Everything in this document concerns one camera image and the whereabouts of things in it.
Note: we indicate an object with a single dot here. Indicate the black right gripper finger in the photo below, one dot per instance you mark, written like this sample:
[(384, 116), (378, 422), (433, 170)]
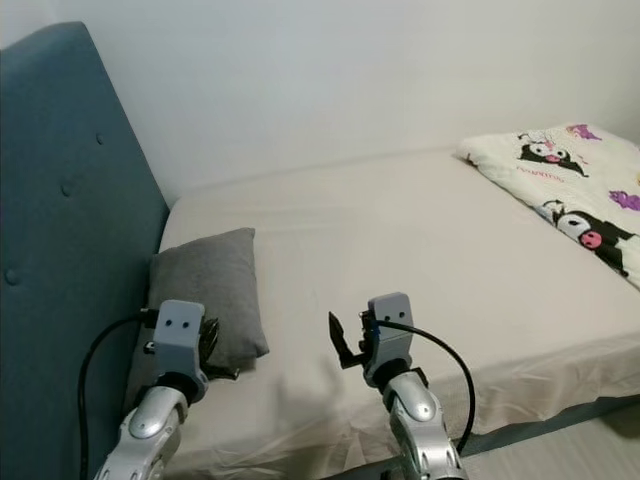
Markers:
[(340, 340)]

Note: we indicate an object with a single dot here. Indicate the grey pillow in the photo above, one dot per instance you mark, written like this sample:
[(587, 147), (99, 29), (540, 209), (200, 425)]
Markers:
[(210, 275)]

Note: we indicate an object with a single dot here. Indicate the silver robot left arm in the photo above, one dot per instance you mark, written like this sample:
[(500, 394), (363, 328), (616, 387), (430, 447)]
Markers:
[(150, 430)]

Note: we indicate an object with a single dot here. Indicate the beige sheeted mattress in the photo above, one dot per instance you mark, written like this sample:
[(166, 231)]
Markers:
[(360, 250)]

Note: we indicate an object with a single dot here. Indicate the teal upholstered headboard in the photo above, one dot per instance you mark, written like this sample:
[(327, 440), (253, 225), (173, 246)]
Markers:
[(70, 250)]

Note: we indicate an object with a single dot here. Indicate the dark teal bed base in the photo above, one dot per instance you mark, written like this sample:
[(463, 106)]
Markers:
[(560, 420)]

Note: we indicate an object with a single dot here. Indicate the cream cartoon print blanket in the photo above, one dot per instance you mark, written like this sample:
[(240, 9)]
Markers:
[(510, 160)]

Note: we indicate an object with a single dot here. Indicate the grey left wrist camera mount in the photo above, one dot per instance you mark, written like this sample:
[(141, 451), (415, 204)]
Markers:
[(180, 335)]

